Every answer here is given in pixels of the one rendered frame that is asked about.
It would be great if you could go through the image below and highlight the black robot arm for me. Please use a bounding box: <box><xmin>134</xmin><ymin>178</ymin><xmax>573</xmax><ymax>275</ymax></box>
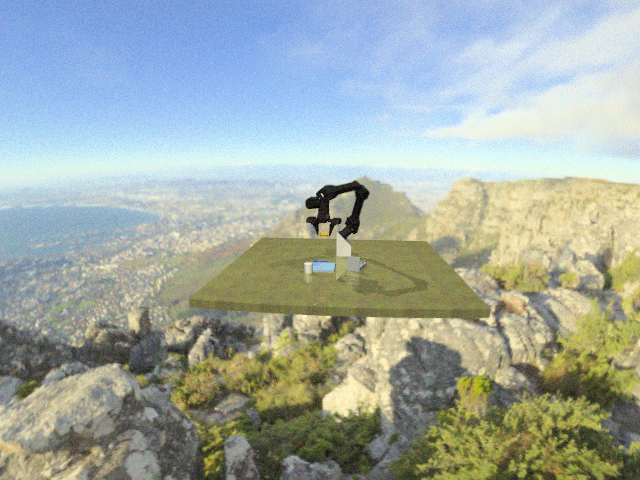
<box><xmin>305</xmin><ymin>181</ymin><xmax>369</xmax><ymax>239</ymax></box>

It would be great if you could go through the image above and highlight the light blue square mat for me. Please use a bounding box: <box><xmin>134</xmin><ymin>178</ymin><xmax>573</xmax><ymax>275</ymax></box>
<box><xmin>312</xmin><ymin>262</ymin><xmax>335</xmax><ymax>272</ymax></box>

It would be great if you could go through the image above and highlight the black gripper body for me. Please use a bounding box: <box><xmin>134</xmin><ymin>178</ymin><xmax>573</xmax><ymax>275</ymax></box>
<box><xmin>306</xmin><ymin>208</ymin><xmax>341</xmax><ymax>224</ymax></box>

